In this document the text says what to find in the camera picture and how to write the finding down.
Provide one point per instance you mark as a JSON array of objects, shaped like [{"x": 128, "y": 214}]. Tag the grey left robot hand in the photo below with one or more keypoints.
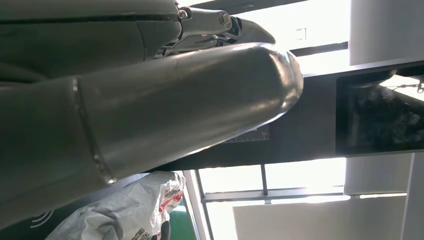
[{"x": 149, "y": 99}]

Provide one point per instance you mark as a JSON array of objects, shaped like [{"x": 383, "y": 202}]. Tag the grey parcel bag red logo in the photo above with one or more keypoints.
[{"x": 132, "y": 205}]

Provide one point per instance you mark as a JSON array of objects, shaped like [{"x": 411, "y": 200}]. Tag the green conveyor belt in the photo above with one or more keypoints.
[{"x": 180, "y": 227}]

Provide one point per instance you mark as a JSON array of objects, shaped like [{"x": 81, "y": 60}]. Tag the white roller blind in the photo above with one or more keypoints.
[
  {"x": 331, "y": 222},
  {"x": 384, "y": 30},
  {"x": 377, "y": 174}
]

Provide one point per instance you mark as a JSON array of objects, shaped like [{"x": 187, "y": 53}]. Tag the dark window frame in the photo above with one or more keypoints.
[{"x": 265, "y": 193}]

